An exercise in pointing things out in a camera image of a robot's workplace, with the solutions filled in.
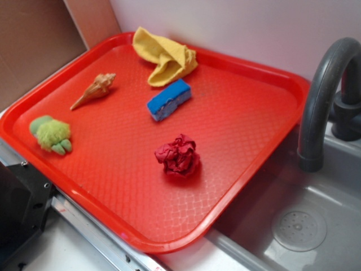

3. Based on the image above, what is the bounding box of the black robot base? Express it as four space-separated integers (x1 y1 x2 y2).
1 164 54 270

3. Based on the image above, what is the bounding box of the crumpled red paper ball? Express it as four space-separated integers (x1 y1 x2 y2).
155 134 200 178

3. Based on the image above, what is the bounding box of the red plastic tray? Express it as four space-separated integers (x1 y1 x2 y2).
1 33 310 254

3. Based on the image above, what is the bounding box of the blue sponge block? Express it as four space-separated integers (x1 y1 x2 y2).
147 79 192 121

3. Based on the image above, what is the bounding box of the yellow cloth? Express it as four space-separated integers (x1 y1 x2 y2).
133 27 198 87

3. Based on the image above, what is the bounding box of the tan spiral seashell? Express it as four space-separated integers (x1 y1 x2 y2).
70 73 116 111

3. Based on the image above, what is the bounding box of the green plush toy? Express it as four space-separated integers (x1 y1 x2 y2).
29 115 72 155

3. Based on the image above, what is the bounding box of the grey sink basin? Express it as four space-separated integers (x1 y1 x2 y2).
207 130 360 270

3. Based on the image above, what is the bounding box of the grey curved faucet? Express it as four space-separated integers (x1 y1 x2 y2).
297 37 360 172

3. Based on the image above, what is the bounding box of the brown cardboard panel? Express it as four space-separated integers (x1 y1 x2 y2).
1 1 121 110

